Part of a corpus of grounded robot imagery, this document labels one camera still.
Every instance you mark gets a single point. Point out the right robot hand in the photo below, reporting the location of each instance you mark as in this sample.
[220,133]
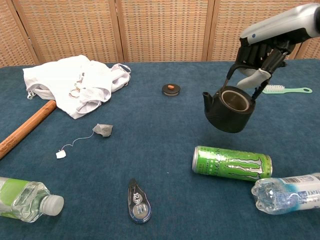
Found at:
[280,23]

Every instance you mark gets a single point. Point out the black teapot lid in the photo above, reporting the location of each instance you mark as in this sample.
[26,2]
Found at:
[171,90]

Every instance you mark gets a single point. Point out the white cloth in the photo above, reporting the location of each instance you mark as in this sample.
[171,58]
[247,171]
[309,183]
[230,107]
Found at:
[55,75]

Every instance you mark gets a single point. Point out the mint green brush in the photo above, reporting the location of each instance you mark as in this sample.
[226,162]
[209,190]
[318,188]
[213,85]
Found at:
[275,89]

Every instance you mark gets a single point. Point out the green energy drink can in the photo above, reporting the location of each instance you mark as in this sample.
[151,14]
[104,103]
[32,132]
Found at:
[232,163]

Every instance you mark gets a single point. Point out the blue label water bottle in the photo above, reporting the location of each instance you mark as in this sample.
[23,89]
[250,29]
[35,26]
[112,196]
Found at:
[285,195]

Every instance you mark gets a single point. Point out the blue carpet table mat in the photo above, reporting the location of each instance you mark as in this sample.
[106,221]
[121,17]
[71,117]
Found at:
[162,150]

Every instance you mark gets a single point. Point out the correction tape dispenser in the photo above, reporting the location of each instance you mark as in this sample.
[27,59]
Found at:
[138,205]

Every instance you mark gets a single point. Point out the wooden stick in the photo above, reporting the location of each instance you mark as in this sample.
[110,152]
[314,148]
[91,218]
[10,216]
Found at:
[27,127]

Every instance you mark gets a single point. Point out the green label water bottle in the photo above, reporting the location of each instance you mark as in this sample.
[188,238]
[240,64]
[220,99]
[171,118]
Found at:
[22,197]

